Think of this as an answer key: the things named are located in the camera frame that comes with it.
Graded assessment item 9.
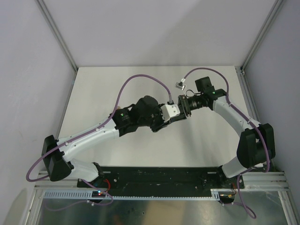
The grey slotted cable duct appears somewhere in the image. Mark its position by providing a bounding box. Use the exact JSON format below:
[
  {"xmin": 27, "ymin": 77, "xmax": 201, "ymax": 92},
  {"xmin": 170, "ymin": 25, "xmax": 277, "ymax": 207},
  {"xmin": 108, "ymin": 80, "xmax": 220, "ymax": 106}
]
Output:
[{"xmin": 44, "ymin": 189, "xmax": 236, "ymax": 201}]

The right aluminium frame post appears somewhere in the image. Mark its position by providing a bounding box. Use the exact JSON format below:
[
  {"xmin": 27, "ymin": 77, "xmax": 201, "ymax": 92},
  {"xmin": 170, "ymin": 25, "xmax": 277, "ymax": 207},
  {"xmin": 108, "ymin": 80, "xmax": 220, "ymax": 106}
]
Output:
[{"xmin": 240, "ymin": 0, "xmax": 286, "ymax": 73}]

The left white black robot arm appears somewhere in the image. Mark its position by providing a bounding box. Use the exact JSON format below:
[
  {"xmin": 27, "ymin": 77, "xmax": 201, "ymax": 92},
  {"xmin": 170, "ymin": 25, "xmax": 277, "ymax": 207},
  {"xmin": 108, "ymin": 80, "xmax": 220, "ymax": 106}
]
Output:
[{"xmin": 42, "ymin": 96, "xmax": 186, "ymax": 187}]

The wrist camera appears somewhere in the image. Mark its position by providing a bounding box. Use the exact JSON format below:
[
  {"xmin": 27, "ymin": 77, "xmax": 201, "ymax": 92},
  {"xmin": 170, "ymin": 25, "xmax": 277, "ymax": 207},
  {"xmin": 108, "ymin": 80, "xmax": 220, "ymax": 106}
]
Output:
[
  {"xmin": 160, "ymin": 104, "xmax": 180, "ymax": 122},
  {"xmin": 175, "ymin": 78, "xmax": 186, "ymax": 91}
]

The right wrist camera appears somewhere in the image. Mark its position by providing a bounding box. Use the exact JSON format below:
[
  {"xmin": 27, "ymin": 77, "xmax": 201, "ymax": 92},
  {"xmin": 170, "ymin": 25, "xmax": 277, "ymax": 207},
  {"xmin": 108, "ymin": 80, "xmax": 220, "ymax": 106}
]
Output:
[{"xmin": 175, "ymin": 78, "xmax": 186, "ymax": 91}]

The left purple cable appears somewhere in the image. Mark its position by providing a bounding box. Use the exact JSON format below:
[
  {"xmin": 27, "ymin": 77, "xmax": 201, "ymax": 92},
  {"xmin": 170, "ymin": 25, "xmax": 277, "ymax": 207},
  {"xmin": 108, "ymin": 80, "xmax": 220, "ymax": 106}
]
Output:
[{"xmin": 25, "ymin": 74, "xmax": 174, "ymax": 182}]

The shiny metal base plate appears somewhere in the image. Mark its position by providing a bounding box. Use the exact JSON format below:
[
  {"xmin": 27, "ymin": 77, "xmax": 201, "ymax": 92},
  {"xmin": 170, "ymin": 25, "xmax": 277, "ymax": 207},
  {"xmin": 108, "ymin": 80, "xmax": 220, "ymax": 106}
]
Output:
[{"xmin": 37, "ymin": 193, "xmax": 287, "ymax": 225}]

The left aluminium frame post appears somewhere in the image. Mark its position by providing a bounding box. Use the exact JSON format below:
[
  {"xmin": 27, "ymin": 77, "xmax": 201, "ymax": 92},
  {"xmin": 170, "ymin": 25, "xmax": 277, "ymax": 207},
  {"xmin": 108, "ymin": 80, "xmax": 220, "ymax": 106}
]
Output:
[{"xmin": 35, "ymin": 0, "xmax": 78, "ymax": 72}]

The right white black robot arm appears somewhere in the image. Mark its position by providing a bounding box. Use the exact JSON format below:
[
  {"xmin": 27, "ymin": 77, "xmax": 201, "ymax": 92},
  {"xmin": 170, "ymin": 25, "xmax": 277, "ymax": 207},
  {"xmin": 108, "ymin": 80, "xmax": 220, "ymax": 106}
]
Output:
[{"xmin": 178, "ymin": 77, "xmax": 276, "ymax": 188}]

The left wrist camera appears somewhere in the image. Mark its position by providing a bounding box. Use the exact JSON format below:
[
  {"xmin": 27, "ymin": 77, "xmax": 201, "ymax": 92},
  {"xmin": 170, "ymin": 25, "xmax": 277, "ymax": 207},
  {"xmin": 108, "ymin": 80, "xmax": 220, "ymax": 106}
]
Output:
[{"xmin": 160, "ymin": 104, "xmax": 180, "ymax": 122}]

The aluminium frame post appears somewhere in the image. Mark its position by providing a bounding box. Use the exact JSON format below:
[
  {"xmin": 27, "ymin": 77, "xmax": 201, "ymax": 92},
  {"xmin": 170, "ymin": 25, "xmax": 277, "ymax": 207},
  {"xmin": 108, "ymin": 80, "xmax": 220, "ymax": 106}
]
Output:
[
  {"xmin": 35, "ymin": 0, "xmax": 78, "ymax": 72},
  {"xmin": 240, "ymin": 0, "xmax": 286, "ymax": 73}
]

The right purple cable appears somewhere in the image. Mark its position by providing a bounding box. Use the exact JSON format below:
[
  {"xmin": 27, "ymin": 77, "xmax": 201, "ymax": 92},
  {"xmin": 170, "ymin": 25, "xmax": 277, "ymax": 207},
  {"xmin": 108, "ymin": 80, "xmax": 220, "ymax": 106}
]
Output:
[{"xmin": 183, "ymin": 67, "xmax": 271, "ymax": 173}]

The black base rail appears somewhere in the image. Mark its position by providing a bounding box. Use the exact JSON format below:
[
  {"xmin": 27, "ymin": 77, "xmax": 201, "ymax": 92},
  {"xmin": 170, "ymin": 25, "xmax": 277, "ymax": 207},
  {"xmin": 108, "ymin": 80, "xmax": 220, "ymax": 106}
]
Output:
[{"xmin": 92, "ymin": 166, "xmax": 244, "ymax": 196}]

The purple cable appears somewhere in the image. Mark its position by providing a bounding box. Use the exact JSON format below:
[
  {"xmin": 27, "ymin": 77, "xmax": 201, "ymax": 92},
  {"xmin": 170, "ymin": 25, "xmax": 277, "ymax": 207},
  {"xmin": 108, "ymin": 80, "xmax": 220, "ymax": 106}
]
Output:
[
  {"xmin": 25, "ymin": 74, "xmax": 174, "ymax": 182},
  {"xmin": 183, "ymin": 67, "xmax": 271, "ymax": 173}
]

